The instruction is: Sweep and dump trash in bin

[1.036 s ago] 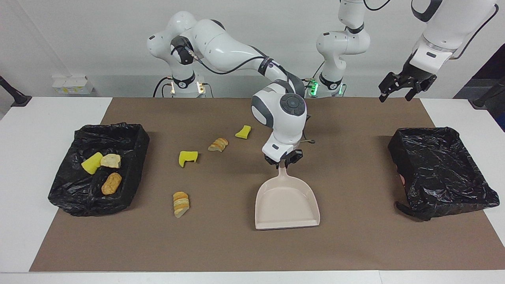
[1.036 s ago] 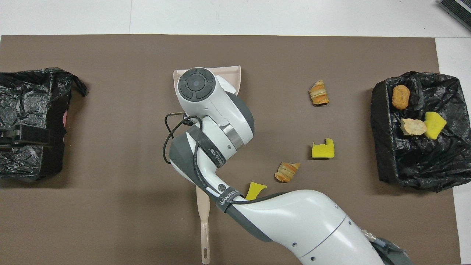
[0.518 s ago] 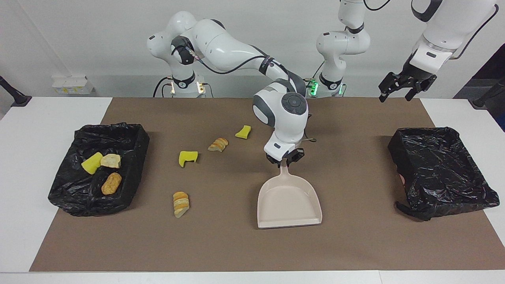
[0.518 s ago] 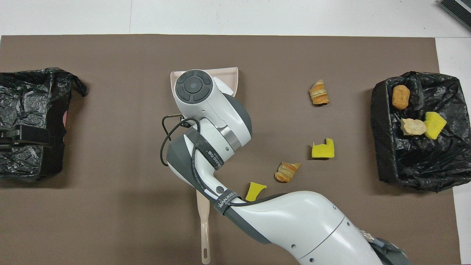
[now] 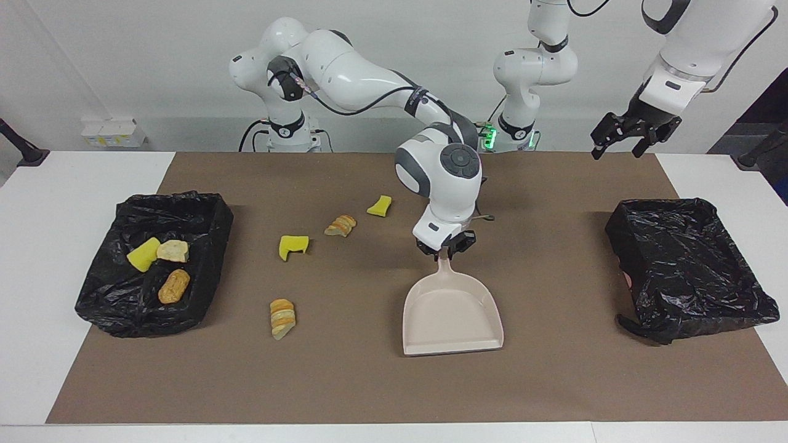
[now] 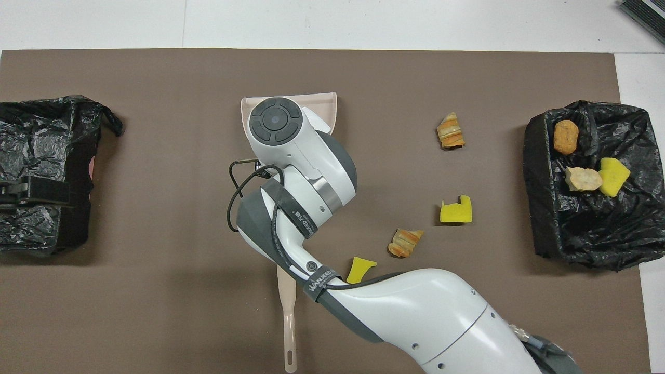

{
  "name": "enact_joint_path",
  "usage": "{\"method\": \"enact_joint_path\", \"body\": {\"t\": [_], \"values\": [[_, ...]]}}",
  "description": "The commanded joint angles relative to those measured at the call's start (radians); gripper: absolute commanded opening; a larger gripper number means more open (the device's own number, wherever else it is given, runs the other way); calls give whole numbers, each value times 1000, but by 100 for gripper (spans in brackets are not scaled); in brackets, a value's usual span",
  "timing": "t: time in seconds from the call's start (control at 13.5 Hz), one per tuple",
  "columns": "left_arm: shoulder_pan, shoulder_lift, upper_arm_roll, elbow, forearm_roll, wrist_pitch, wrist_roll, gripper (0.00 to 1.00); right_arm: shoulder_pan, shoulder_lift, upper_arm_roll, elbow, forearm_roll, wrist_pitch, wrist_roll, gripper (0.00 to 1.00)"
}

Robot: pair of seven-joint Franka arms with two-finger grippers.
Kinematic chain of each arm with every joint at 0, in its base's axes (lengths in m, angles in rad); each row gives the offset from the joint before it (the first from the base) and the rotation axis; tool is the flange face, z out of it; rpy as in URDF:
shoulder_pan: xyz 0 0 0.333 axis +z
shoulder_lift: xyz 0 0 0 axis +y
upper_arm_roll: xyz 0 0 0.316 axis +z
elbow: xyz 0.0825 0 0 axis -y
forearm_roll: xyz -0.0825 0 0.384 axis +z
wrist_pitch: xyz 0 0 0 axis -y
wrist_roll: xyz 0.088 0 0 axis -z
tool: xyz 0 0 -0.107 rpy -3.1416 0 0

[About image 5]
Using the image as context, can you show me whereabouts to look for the striped bread slices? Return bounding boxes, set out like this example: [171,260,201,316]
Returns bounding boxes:
[270,298,297,341]

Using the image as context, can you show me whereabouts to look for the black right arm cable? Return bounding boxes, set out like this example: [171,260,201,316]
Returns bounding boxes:
[271,58,494,222]

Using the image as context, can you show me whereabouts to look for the beige plastic dustpan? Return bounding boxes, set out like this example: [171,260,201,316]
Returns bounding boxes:
[403,255,504,356]

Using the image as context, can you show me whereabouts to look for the black right base cable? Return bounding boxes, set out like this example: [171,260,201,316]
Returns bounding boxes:
[239,120,271,153]

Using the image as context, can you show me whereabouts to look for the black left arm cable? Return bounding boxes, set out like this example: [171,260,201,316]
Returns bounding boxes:
[699,0,779,94]

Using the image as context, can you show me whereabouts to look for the white socket box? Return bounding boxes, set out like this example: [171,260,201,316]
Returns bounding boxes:
[81,118,148,148]

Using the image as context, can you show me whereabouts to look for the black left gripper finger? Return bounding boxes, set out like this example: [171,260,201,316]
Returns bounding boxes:
[632,120,681,159]
[591,114,638,161]

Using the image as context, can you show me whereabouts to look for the black stand foot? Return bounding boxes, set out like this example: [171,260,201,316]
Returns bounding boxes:
[731,120,788,171]
[0,117,50,167]

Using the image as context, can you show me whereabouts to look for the pale bread piece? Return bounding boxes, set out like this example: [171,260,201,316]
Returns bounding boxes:
[156,240,190,263]

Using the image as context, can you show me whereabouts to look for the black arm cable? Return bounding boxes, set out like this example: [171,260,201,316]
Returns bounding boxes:
[699,0,779,94]
[271,58,494,222]

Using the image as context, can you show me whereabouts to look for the bin with black bag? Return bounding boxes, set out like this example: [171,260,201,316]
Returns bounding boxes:
[75,191,235,338]
[605,198,781,345]

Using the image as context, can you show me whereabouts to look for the brown bread roll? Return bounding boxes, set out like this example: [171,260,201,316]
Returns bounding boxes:
[158,269,191,305]

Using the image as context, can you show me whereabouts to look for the striped croissant piece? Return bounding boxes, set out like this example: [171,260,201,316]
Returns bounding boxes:
[324,215,357,238]

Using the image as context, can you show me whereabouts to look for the brown table mat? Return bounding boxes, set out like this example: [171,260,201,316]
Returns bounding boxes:
[46,152,788,424]

